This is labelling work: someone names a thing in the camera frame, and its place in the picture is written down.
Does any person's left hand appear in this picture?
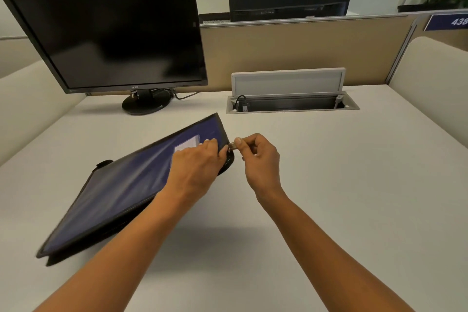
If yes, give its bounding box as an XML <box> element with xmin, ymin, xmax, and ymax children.
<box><xmin>165</xmin><ymin>139</ymin><xmax>229</xmax><ymax>203</ymax></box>

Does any person's right hand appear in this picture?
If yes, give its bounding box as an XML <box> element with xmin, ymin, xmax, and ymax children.
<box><xmin>234</xmin><ymin>133</ymin><xmax>283</xmax><ymax>199</ymax></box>

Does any blue zippered document folder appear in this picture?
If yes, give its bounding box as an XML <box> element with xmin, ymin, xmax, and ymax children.
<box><xmin>36</xmin><ymin>112</ymin><xmax>235</xmax><ymax>267</ymax></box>

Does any person's left forearm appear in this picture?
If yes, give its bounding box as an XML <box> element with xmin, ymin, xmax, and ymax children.
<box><xmin>35</xmin><ymin>188</ymin><xmax>198</xmax><ymax>312</ymax></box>

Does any person's right forearm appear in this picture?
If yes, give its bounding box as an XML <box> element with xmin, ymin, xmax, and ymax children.
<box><xmin>255</xmin><ymin>188</ymin><xmax>415</xmax><ymax>312</ymax></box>

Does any black monitor stand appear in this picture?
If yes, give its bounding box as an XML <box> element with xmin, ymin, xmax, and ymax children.
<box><xmin>122</xmin><ymin>89</ymin><xmax>172</xmax><ymax>116</ymax></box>

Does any beige desk partition panel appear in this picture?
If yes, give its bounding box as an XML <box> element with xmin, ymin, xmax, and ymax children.
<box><xmin>199</xmin><ymin>14</ymin><xmax>421</xmax><ymax>92</ymax></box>

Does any black widescreen monitor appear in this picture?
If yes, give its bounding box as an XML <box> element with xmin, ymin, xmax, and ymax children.
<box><xmin>228</xmin><ymin>0</ymin><xmax>354</xmax><ymax>23</ymax></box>

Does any black computer monitor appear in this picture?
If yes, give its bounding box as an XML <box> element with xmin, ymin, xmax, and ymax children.
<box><xmin>0</xmin><ymin>0</ymin><xmax>208</xmax><ymax>94</ymax></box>

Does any white side partition panel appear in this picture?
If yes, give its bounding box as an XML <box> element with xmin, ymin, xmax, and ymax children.
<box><xmin>388</xmin><ymin>36</ymin><xmax>468</xmax><ymax>148</ymax></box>
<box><xmin>0</xmin><ymin>59</ymin><xmax>88</xmax><ymax>166</ymax></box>

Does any blue desk number sign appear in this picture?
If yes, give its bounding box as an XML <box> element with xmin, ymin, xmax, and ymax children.
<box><xmin>424</xmin><ymin>13</ymin><xmax>468</xmax><ymax>32</ymax></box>

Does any black monitor cable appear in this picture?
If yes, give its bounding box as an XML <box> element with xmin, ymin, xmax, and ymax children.
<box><xmin>161</xmin><ymin>88</ymin><xmax>202</xmax><ymax>101</ymax></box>

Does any grey desk cable box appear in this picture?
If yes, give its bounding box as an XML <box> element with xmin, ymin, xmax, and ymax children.
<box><xmin>226</xmin><ymin>68</ymin><xmax>361</xmax><ymax>115</ymax></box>

